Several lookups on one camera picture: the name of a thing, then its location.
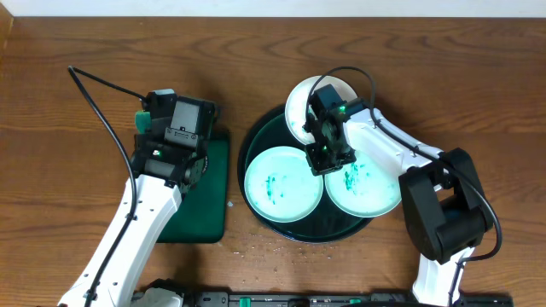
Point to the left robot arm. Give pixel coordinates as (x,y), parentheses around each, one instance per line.
(111,276)

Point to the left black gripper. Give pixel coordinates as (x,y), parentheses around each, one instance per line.
(142,142)

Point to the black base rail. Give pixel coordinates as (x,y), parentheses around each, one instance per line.
(169,293)

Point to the round black tray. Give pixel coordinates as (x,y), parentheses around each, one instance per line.
(327,223)

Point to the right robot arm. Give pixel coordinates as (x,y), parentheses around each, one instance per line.
(447,216)

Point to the white plate back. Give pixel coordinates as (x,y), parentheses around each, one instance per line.
(295,105)

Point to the white plate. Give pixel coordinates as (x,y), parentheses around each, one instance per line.
(362,188)
(280,186)
(295,105)

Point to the green rectangular tray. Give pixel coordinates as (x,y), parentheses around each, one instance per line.
(200,218)

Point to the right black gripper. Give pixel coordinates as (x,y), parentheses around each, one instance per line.
(319,166)

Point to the dark green sponge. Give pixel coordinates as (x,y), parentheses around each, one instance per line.
(142,121)

